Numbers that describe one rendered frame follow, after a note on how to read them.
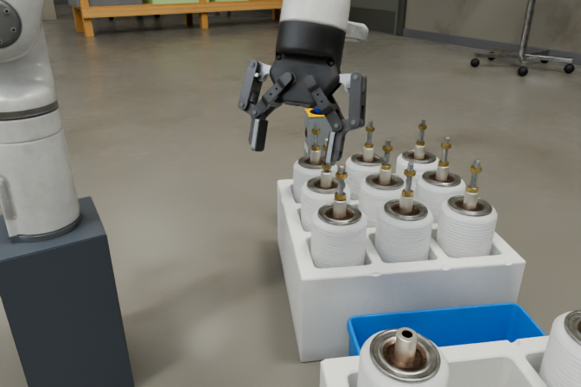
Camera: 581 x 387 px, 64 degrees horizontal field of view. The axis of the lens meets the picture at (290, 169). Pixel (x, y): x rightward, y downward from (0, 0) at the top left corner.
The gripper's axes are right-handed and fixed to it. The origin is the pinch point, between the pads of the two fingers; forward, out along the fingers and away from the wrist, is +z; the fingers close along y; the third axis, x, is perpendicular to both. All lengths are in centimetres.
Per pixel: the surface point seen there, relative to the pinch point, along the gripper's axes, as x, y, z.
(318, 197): 32.2, -6.9, 10.3
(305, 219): 34.4, -9.5, 15.7
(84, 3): 304, -376, -78
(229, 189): 77, -51, 23
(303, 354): 24.3, -2.1, 36.7
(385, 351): 0.6, 14.2, 19.5
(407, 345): -0.6, 16.5, 17.6
